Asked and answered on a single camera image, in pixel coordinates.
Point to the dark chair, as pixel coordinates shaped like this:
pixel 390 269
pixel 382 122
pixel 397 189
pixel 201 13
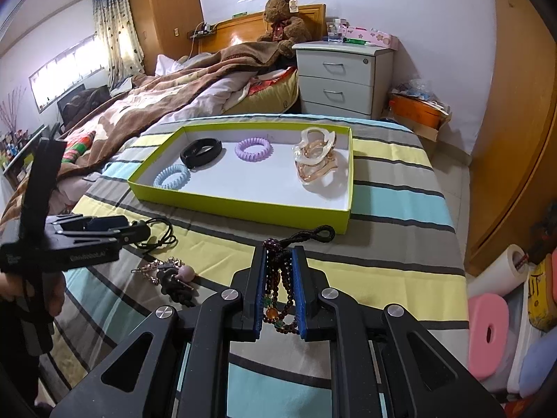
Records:
pixel 82 104

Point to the power strip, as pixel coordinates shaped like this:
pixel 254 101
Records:
pixel 203 31

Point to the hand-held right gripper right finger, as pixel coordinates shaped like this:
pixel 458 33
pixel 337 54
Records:
pixel 300 296

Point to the green shallow box tray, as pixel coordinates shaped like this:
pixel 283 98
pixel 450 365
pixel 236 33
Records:
pixel 243 187

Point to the grey nightstand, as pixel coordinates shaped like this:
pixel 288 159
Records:
pixel 339 82

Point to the green pen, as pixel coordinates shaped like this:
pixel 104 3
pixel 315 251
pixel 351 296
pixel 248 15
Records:
pixel 359 42

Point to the large wooden wardrobe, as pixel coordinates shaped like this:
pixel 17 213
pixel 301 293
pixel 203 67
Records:
pixel 513 117

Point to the white paper roll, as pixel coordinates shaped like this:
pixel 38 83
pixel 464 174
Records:
pixel 496 276

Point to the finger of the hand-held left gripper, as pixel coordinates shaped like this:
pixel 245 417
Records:
pixel 126 235
pixel 106 224

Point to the yellow box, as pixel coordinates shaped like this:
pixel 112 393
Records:
pixel 541 305

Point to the brown blanket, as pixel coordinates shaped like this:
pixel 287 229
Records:
pixel 152 96

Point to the orange box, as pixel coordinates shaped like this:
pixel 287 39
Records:
pixel 413 112

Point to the yellow patterned pillow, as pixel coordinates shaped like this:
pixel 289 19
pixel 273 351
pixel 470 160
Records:
pixel 270 93

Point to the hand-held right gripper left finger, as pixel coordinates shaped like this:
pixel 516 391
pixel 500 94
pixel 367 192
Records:
pixel 260 296

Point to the tall wooden cabinet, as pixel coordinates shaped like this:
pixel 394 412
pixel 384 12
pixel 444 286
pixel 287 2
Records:
pixel 169 8

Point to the clear drinking glass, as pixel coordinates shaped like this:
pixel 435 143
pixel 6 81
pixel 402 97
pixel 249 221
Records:
pixel 335 32

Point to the patterned curtain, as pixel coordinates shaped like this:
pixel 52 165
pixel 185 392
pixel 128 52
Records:
pixel 115 39

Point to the pink floral tissue box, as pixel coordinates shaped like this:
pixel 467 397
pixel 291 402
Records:
pixel 374 37

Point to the pale blue bag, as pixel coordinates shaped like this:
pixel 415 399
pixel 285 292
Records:
pixel 539 370

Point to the clear plastic bag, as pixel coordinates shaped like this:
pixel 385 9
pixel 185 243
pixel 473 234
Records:
pixel 417 89

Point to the cardboard box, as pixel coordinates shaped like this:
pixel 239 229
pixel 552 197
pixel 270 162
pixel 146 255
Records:
pixel 435 130

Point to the brown teddy bear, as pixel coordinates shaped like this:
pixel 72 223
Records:
pixel 287 26

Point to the striped bed sheet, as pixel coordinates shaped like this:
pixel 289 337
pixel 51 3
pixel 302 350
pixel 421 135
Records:
pixel 391 252

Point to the black wristband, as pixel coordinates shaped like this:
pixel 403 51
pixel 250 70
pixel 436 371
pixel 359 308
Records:
pixel 191 159

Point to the window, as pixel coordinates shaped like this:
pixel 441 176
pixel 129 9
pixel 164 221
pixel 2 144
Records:
pixel 61 69

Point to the wooden headboard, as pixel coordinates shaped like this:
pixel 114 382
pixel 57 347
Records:
pixel 235 35

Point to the clear amber hair claw clip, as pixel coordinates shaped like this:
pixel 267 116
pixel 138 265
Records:
pixel 313 170

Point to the white storage box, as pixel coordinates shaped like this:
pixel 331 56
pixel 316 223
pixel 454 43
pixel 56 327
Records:
pixel 518 339

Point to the person's left hand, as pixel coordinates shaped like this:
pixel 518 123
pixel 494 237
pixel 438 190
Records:
pixel 58 291

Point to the white pillow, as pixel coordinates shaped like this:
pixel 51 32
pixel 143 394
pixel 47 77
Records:
pixel 169 65

